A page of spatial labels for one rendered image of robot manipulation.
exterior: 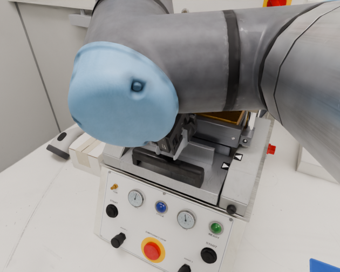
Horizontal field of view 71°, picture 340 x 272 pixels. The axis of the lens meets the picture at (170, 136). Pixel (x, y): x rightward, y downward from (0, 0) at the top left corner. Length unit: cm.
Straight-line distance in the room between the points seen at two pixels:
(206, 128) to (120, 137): 33
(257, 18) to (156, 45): 7
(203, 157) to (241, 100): 33
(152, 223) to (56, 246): 26
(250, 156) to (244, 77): 35
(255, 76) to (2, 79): 178
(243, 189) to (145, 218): 23
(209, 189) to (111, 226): 28
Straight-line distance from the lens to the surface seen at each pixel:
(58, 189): 82
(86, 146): 80
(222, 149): 53
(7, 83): 189
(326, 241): 76
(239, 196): 46
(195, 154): 50
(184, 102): 17
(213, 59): 16
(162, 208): 52
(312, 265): 70
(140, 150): 48
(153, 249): 58
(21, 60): 192
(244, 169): 47
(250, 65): 17
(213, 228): 50
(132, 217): 58
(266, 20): 18
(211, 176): 48
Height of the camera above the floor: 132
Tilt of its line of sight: 37 degrees down
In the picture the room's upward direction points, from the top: straight up
